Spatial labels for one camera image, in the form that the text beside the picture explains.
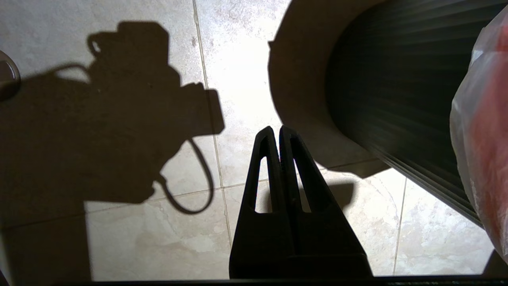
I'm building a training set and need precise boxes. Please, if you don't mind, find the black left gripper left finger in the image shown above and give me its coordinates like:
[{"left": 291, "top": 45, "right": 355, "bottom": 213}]
[{"left": 229, "top": 126, "right": 296, "bottom": 279}]

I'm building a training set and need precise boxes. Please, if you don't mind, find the white plastic bag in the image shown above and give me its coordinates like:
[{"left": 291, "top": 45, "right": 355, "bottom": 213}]
[{"left": 450, "top": 6, "right": 508, "bottom": 265}]

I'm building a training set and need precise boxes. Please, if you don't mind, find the black round trash bin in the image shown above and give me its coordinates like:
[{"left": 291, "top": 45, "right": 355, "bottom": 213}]
[{"left": 325, "top": 0, "right": 508, "bottom": 228}]

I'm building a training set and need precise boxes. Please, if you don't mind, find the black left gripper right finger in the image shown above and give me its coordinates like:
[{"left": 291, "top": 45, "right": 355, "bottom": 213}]
[{"left": 279, "top": 126, "right": 373, "bottom": 279}]

